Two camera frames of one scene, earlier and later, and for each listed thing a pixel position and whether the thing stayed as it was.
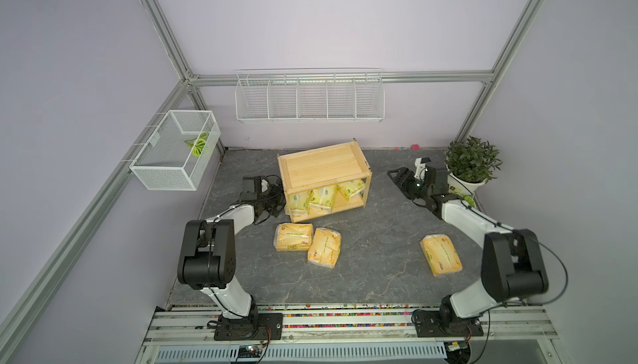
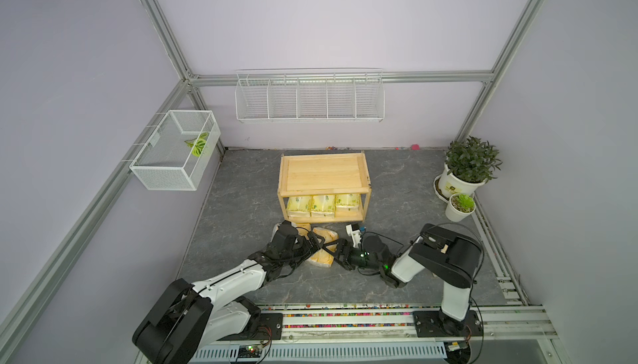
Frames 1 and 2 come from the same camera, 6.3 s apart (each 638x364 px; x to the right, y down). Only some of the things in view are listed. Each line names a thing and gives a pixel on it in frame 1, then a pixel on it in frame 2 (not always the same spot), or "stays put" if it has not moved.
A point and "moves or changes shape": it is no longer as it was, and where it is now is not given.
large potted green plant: [470, 162] stays put
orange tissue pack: [325, 247] stays put
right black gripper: [404, 183] -> [341, 243]
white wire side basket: [176, 155] stays put
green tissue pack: [298, 204] stays put
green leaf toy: [198, 144] stays put
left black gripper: [280, 196] -> [306, 249]
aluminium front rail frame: [521, 332] stays put
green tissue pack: [351, 189] -> [347, 202]
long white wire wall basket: [310, 95] stays put
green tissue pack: [321, 199] moves or changes shape
